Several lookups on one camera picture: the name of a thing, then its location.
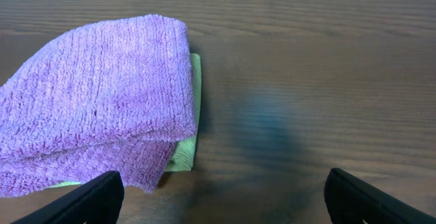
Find purple folded microfiber cloth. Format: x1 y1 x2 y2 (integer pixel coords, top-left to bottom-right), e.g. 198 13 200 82
1 15 197 197

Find light green folded cloth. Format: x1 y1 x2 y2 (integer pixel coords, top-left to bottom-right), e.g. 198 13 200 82
47 52 202 189

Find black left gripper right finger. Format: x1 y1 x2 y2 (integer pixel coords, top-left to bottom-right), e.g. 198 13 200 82
324 168 435 224

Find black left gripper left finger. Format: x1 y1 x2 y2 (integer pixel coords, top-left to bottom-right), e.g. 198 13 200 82
12 171 125 224

